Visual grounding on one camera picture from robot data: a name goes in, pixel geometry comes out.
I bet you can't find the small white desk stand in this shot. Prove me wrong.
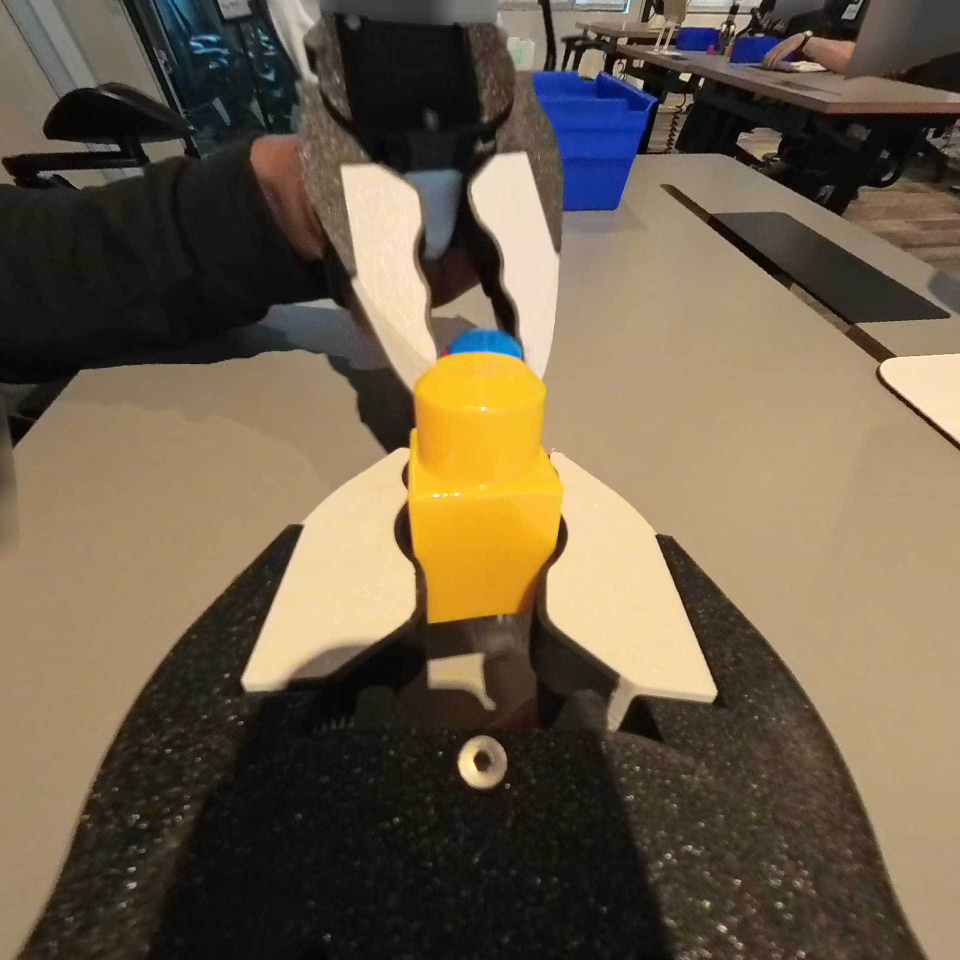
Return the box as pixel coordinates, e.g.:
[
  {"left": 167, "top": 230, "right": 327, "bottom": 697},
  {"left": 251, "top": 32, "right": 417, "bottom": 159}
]
[{"left": 654, "top": 0, "right": 690, "bottom": 54}]

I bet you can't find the blue one-stud block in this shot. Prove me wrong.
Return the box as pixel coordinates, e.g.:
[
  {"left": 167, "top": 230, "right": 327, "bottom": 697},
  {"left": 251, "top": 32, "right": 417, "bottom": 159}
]
[{"left": 447, "top": 328, "right": 524, "bottom": 360}]

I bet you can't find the person's left hand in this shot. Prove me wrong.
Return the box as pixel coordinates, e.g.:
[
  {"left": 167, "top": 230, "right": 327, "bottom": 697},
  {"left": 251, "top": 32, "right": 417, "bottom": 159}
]
[{"left": 249, "top": 135, "right": 485, "bottom": 307}]

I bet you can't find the yellow one-stud block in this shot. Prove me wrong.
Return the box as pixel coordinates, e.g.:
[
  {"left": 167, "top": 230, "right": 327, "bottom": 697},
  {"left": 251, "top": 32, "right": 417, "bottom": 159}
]
[{"left": 407, "top": 354, "right": 565, "bottom": 625}]

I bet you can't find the white stand base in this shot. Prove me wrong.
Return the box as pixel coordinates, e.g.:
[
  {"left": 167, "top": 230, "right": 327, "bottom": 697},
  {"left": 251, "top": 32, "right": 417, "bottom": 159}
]
[{"left": 877, "top": 354, "right": 960, "bottom": 450}]

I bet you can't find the black table pad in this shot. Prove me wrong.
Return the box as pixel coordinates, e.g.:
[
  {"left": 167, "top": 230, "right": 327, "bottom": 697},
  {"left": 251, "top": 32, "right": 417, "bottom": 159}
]
[{"left": 711, "top": 212, "right": 951, "bottom": 325}]

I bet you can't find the wooden desk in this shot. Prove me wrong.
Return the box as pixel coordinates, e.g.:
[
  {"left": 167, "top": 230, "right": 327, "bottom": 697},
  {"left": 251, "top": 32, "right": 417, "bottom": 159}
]
[{"left": 576, "top": 21, "right": 960, "bottom": 215}]

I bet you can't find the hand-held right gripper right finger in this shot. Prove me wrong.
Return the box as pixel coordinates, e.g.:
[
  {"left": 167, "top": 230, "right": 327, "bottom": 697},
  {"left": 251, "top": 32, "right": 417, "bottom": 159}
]
[{"left": 536, "top": 448, "right": 720, "bottom": 732}]

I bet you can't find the black office chair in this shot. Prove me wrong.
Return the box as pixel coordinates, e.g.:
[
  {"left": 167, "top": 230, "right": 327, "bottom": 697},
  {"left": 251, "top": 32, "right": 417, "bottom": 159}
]
[
  {"left": 538, "top": 0, "right": 605, "bottom": 76},
  {"left": 0, "top": 82, "right": 201, "bottom": 190}
]

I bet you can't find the blue plastic bin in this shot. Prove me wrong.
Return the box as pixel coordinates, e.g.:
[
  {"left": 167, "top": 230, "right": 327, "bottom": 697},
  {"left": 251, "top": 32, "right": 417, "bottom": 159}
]
[{"left": 532, "top": 71, "right": 659, "bottom": 213}]

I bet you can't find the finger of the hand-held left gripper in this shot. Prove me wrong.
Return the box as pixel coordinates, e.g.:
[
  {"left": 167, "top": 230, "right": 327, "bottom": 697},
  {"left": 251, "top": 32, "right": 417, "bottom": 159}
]
[
  {"left": 339, "top": 165, "right": 441, "bottom": 389},
  {"left": 467, "top": 152, "right": 561, "bottom": 376}
]

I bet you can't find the person's left forearm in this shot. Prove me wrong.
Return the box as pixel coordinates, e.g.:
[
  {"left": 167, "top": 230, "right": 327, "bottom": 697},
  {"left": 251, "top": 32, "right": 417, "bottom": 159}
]
[{"left": 0, "top": 142, "right": 355, "bottom": 385}]

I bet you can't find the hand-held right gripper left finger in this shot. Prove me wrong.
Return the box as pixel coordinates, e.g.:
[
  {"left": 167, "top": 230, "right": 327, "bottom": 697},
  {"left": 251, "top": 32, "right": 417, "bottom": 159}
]
[{"left": 241, "top": 448, "right": 421, "bottom": 693}]

